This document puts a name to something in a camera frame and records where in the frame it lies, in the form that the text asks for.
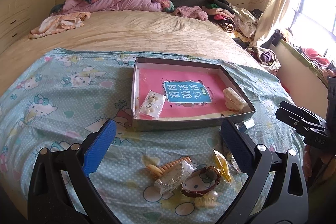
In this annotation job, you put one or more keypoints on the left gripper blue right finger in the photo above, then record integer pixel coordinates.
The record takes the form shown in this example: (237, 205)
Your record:
(255, 162)

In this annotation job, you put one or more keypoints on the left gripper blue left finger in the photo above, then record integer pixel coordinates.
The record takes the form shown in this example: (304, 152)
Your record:
(80, 160)

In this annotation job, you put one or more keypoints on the yellow hair ties bag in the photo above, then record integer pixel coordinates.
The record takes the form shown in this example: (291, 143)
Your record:
(222, 167)

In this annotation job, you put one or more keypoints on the large pearl hair clip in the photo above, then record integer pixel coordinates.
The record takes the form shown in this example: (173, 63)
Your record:
(208, 201)

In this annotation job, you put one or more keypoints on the cream hair claw clip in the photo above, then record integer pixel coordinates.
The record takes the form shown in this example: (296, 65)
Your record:
(234, 101)

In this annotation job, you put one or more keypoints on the wooden bead hair clip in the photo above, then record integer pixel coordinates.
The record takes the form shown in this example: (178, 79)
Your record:
(158, 171)

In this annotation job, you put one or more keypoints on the bagged pearl earrings card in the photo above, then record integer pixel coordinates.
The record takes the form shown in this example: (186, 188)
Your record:
(152, 105)

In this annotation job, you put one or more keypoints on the small blue box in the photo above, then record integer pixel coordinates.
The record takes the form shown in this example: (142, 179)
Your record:
(246, 125)

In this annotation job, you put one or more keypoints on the Hello Kitty blue sheet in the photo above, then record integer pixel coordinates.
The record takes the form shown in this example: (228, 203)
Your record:
(48, 103)

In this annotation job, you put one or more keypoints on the green window ledge cloth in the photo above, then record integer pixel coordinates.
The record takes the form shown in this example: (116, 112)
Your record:
(322, 67)

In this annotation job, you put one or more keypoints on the clothes heap by window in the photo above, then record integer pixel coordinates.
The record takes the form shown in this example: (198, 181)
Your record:
(266, 58)

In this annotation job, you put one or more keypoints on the pink book in tray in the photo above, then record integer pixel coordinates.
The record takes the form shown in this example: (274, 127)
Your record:
(188, 94)

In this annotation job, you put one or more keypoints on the dark cardboard box tray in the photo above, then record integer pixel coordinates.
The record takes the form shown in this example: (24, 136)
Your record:
(144, 123)

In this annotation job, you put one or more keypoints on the pile of clothes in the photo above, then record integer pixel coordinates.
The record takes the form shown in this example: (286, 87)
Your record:
(231, 18)

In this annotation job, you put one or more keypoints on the pink patterned garment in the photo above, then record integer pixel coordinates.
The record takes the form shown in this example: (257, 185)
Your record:
(59, 23)

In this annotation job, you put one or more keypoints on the beige bed cover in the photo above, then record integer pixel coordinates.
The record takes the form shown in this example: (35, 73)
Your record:
(136, 31)

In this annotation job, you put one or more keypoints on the mauve fuzzy garment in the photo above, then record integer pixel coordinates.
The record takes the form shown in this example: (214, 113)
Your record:
(194, 12)

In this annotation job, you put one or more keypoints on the purple quilt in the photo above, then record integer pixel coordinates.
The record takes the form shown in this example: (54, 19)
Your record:
(71, 6)

